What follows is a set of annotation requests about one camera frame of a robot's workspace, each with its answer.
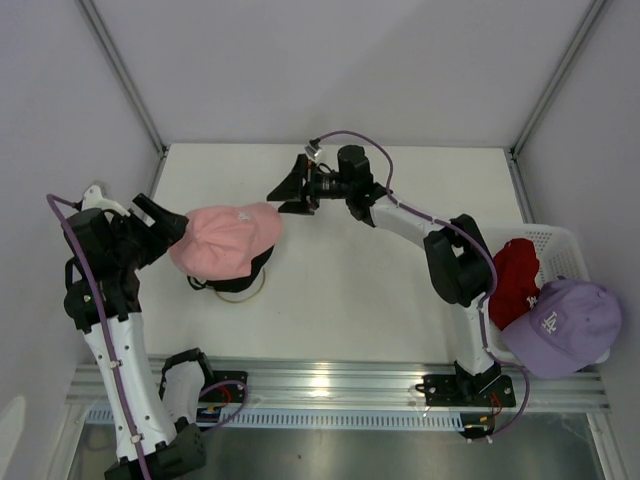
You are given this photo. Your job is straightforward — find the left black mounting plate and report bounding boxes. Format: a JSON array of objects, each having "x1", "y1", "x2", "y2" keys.
[{"x1": 210, "y1": 370, "x2": 248, "y2": 404}]

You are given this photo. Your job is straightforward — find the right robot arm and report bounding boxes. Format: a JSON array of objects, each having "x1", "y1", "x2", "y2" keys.
[{"x1": 267, "y1": 145, "x2": 501, "y2": 404}]

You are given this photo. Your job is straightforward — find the white slotted cable duct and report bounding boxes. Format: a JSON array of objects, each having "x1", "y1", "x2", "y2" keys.
[{"x1": 87, "y1": 409, "x2": 494, "y2": 430}]

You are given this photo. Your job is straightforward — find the black mounting plate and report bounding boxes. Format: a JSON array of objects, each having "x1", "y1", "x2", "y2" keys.
[
  {"x1": 415, "y1": 374, "x2": 516, "y2": 408},
  {"x1": 210, "y1": 370, "x2": 248, "y2": 404}
]

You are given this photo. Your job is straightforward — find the purple LA baseball cap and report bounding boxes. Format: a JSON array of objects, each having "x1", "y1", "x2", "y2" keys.
[{"x1": 501, "y1": 278, "x2": 622, "y2": 379}]

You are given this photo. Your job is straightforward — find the left aluminium frame post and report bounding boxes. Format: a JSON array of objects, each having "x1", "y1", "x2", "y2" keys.
[{"x1": 75, "y1": 0, "x2": 167, "y2": 156}]

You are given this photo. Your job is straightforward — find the right aluminium frame post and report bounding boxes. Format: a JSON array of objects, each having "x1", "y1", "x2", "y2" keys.
[{"x1": 509, "y1": 0, "x2": 617, "y2": 154}]

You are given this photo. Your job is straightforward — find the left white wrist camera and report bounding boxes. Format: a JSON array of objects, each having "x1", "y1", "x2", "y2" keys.
[{"x1": 78, "y1": 182, "x2": 130, "y2": 216}]

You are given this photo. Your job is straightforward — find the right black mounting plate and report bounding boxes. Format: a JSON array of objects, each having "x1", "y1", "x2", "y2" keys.
[{"x1": 415, "y1": 374, "x2": 516, "y2": 408}]

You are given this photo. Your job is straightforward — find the red baseball cap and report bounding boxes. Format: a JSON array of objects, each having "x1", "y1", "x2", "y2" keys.
[{"x1": 489, "y1": 238, "x2": 540, "y2": 330}]

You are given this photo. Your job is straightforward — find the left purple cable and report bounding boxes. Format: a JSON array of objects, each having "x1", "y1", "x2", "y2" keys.
[{"x1": 45, "y1": 193, "x2": 151, "y2": 480}]

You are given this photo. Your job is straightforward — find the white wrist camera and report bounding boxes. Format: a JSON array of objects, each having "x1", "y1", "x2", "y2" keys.
[
  {"x1": 78, "y1": 182, "x2": 130, "y2": 216},
  {"x1": 304, "y1": 139, "x2": 323, "y2": 162}
]

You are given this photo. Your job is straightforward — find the pink baseball cap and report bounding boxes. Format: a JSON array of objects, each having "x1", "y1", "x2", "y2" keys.
[{"x1": 169, "y1": 202, "x2": 283, "y2": 280}]

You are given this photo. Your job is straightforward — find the gold wire hat stand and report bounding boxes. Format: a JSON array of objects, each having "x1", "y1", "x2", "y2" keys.
[{"x1": 214, "y1": 268, "x2": 266, "y2": 304}]

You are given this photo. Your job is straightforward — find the aluminium frame post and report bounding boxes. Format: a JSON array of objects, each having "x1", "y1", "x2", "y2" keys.
[
  {"x1": 509, "y1": 0, "x2": 617, "y2": 154},
  {"x1": 75, "y1": 0, "x2": 167, "y2": 156}
]

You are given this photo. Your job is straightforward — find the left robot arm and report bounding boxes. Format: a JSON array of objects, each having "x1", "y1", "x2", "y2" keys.
[{"x1": 61, "y1": 185, "x2": 216, "y2": 479}]

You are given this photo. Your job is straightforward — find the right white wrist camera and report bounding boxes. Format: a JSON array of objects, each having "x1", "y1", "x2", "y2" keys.
[{"x1": 304, "y1": 139, "x2": 323, "y2": 162}]

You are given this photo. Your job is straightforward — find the black NY baseball cap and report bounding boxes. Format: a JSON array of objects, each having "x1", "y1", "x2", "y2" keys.
[{"x1": 187, "y1": 246, "x2": 274, "y2": 294}]

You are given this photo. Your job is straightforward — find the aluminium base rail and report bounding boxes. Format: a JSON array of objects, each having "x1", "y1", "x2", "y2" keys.
[{"x1": 64, "y1": 355, "x2": 612, "y2": 416}]

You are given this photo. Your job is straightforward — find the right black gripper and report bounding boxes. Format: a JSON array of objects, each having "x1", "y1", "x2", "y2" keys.
[{"x1": 267, "y1": 154, "x2": 353, "y2": 216}]

